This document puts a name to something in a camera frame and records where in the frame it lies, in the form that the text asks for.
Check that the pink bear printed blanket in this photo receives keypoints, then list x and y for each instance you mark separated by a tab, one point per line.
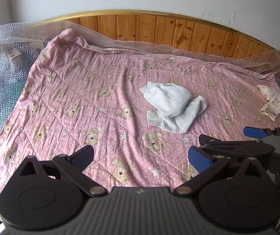
81	83

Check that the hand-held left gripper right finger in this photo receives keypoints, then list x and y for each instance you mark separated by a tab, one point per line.
198	159

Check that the blue white striped pants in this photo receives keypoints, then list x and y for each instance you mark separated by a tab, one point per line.
169	100

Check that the white paper label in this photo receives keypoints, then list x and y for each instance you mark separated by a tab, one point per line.
15	53

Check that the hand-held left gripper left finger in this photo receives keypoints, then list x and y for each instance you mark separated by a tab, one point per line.
82	155

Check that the wooden headboard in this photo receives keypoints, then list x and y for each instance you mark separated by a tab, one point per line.
154	27

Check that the clear bubble wrap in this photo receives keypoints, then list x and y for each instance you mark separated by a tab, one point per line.
7	36

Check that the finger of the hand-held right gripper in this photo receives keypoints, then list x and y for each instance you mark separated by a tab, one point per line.
255	132
228	148

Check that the cream baby garment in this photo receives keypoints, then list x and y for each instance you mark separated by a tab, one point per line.
272	100

